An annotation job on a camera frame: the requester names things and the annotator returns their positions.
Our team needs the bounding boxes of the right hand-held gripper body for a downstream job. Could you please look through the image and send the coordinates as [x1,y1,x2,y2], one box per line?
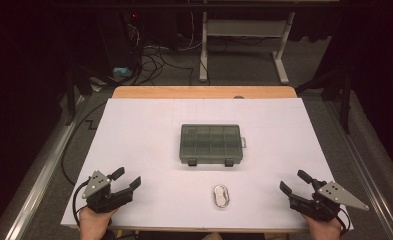
[288,179,370,223]

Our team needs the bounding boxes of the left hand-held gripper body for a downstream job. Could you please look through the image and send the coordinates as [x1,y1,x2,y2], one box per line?
[82,169,134,214]

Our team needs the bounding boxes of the silver oval metal carabiner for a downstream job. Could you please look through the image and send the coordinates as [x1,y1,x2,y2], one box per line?
[212,184,231,210]

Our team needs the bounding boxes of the grey plastic compartment box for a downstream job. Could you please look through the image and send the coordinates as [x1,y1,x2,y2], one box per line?
[178,123,248,168]

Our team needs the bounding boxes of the person's right hand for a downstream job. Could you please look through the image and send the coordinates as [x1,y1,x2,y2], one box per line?
[301,213,343,240]

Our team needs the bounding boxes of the person's left hand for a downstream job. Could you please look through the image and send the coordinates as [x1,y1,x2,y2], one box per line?
[78,206,120,240]

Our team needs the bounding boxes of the white board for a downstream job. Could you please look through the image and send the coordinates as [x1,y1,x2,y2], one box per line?
[60,97,354,232]

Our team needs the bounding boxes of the black stand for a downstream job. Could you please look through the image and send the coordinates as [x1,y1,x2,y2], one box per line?
[295,65,354,135]

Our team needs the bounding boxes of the teal object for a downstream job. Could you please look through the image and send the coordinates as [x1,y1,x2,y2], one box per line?
[113,66,133,78]

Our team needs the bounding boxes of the black computer tower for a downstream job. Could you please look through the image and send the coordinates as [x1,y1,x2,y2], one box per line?
[95,9,142,72]

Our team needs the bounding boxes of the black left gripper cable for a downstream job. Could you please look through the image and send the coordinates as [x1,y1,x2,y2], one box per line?
[71,179,92,228]

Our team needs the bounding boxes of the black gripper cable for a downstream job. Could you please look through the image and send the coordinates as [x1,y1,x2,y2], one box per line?
[333,206,352,235]
[71,179,92,228]

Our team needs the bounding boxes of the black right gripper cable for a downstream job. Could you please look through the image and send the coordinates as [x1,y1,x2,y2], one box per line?
[333,206,352,235]

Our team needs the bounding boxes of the long black floor cable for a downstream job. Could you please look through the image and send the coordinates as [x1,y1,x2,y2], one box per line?
[61,101,109,186]

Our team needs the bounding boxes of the aluminium floor rail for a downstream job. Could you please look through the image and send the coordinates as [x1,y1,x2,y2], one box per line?
[2,94,87,240]
[323,99,393,240]

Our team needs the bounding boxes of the bundle of floor cables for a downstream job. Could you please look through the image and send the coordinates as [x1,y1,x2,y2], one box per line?
[130,19,203,86]

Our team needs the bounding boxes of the white metal table frame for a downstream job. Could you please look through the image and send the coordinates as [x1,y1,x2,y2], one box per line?
[198,11,297,85]

